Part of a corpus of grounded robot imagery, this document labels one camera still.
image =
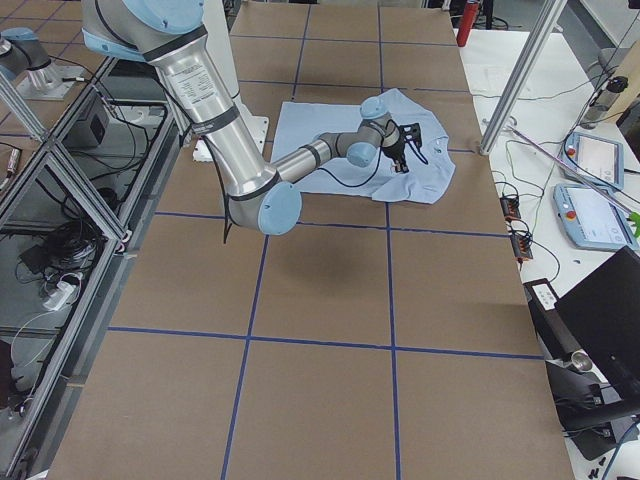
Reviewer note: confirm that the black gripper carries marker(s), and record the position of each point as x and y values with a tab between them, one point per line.
395	150

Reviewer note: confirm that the light blue t-shirt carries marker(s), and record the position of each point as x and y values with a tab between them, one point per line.
368	172

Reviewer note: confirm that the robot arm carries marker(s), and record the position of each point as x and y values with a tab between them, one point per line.
187	43

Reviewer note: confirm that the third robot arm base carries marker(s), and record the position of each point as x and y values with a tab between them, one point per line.
22	52

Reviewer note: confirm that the orange terminal block strip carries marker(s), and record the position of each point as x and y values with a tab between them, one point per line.
519	233

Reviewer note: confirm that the red cylinder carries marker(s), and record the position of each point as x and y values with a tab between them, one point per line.
467	21

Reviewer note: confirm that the teach pendant near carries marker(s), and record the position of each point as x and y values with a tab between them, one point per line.
590	221

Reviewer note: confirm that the teach pendant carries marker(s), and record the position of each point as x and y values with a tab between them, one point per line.
590	221
602	157

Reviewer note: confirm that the teach pendant far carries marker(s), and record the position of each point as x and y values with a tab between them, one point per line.
602	157

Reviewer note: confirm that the water bottle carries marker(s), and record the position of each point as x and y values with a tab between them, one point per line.
601	104

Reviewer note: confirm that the black monitor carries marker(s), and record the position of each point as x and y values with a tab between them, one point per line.
602	314

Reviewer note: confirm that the black monitor stand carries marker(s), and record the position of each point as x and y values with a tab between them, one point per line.
593	415

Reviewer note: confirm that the white power strip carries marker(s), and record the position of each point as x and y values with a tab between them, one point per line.
60	296

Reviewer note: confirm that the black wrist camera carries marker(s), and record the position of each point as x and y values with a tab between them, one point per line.
411	134

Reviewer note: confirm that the aluminium frame post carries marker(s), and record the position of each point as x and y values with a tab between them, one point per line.
534	44

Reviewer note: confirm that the aluminium frame rail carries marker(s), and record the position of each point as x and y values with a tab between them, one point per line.
89	170

